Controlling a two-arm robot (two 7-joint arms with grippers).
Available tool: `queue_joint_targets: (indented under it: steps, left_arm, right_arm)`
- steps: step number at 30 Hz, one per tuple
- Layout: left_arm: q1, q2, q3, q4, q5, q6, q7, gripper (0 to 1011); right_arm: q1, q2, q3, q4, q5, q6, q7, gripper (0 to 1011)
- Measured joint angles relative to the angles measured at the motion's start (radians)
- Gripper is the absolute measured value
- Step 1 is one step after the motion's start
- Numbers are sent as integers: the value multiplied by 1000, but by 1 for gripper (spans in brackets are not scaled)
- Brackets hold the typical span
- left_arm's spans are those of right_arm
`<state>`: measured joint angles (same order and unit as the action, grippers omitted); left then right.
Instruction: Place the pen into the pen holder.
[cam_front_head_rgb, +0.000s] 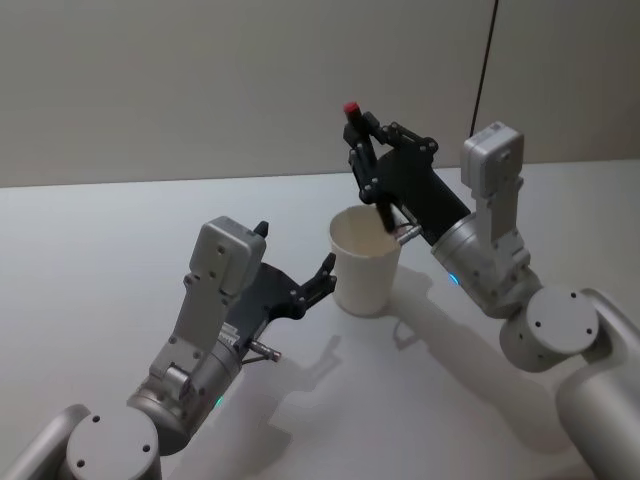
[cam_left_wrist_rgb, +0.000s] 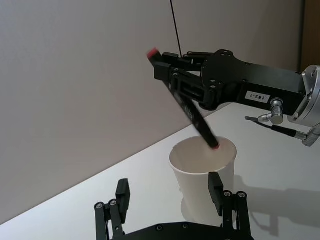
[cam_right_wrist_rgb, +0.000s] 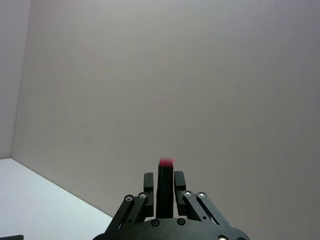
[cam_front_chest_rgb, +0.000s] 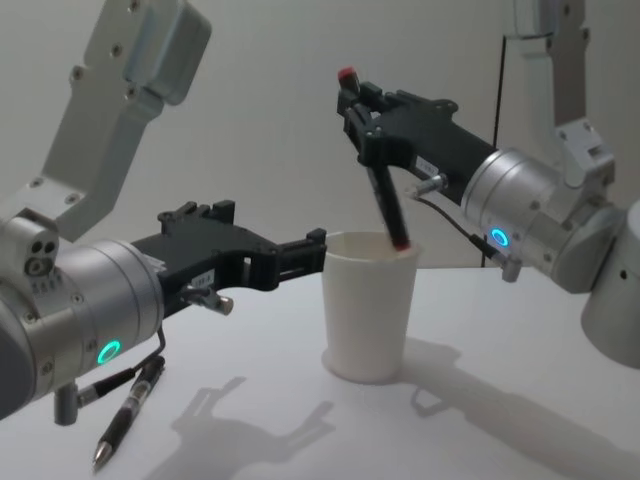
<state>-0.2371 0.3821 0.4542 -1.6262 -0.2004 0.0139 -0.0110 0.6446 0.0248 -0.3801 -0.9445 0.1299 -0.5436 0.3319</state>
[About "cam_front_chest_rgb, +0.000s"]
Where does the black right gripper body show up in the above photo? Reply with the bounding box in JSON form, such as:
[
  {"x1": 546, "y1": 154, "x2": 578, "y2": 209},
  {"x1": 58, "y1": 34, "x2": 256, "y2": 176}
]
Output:
[{"x1": 380, "y1": 106, "x2": 496, "y2": 206}]

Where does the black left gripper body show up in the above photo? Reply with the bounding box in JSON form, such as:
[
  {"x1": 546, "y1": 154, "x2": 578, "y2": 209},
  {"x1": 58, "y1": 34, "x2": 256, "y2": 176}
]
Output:
[{"x1": 131, "y1": 218, "x2": 282, "y2": 322}]

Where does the black marker with red ends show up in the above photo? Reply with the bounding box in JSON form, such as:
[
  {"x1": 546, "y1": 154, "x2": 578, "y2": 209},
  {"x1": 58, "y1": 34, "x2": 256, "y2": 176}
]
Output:
[{"x1": 335, "y1": 66, "x2": 414, "y2": 251}]

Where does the white paper cup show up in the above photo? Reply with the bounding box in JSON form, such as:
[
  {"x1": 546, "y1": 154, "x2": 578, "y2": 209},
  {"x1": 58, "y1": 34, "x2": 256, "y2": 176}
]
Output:
[{"x1": 321, "y1": 230, "x2": 421, "y2": 384}]

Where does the black ballpoint pen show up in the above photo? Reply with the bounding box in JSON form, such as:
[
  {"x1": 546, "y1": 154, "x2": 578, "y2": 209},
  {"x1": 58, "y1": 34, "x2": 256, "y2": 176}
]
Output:
[{"x1": 90, "y1": 355, "x2": 167, "y2": 472}]

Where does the white table cloth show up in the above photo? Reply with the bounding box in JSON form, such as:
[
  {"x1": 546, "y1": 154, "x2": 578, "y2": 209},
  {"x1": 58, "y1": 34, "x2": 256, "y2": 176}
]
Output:
[{"x1": 0, "y1": 264, "x2": 640, "y2": 480}]

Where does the left gripper cable with plug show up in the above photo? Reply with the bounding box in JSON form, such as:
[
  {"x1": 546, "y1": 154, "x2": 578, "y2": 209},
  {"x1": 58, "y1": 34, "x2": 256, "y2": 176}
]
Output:
[{"x1": 74, "y1": 288, "x2": 236, "y2": 402}]

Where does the gripper cable with plug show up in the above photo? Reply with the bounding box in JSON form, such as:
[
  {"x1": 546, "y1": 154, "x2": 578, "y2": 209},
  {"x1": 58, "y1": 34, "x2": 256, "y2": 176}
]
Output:
[
  {"x1": 405, "y1": 171, "x2": 522, "y2": 283},
  {"x1": 74, "y1": 288, "x2": 236, "y2": 402}
]

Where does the thin black hanging cable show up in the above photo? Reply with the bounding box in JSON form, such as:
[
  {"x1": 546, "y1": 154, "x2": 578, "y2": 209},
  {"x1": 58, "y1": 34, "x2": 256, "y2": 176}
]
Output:
[{"x1": 483, "y1": 35, "x2": 511, "y2": 270}]

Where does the right gripper cable with plug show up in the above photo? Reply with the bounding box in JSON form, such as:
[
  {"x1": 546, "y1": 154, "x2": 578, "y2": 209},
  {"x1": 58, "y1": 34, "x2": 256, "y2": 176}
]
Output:
[{"x1": 405, "y1": 171, "x2": 522, "y2": 283}]

